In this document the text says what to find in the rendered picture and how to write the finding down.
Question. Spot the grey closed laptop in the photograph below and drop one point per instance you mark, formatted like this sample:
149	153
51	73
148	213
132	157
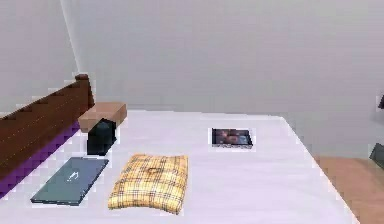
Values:
70	181

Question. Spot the dark picture book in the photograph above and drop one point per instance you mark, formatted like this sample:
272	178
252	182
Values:
231	137

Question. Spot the yellow plaid pillow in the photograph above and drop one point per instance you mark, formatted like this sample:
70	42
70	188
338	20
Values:
151	181

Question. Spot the tan box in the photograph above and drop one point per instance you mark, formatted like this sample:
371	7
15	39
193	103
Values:
103	115

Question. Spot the white bed with brown headboard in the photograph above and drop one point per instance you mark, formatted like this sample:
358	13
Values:
250	186

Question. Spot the black box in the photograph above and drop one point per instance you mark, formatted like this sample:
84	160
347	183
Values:
101	137

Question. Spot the dark grey furniture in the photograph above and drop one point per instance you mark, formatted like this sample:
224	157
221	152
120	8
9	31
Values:
378	153

